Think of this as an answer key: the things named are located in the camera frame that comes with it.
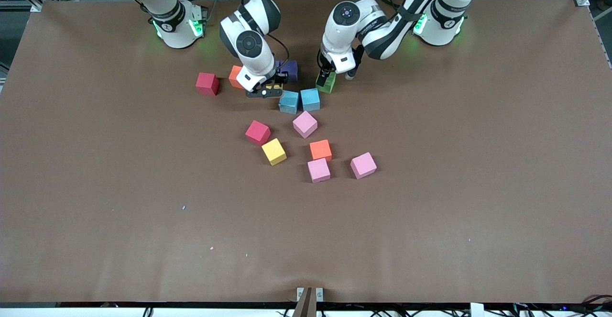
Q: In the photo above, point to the light pink foam cube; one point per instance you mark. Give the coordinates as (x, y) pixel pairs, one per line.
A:
(319, 169)
(363, 164)
(305, 123)

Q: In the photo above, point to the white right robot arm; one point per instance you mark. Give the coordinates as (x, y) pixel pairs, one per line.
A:
(248, 44)

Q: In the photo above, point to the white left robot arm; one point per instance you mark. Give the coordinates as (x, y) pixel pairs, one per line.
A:
(382, 35)

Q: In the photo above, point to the green foam cube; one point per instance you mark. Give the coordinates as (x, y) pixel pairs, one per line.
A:
(328, 86)

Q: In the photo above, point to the aluminium table edge rail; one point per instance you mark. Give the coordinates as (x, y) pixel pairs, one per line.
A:
(603, 35)

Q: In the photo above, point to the yellow foam cube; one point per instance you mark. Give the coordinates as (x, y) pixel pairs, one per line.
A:
(274, 150)
(273, 86)

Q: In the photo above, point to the red foam cube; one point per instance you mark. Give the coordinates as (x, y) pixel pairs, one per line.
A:
(207, 83)
(257, 131)

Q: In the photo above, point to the chipped blue foam cube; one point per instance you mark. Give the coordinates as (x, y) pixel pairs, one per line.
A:
(288, 102)

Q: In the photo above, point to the dented orange foam cube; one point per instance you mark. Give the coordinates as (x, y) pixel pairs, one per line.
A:
(234, 75)

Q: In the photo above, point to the metal table clamp bracket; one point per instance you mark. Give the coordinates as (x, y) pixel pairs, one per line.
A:
(310, 295)

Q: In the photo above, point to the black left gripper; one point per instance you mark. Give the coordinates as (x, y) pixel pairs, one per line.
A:
(325, 74)

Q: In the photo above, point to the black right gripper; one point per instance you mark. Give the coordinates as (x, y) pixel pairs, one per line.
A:
(279, 76)

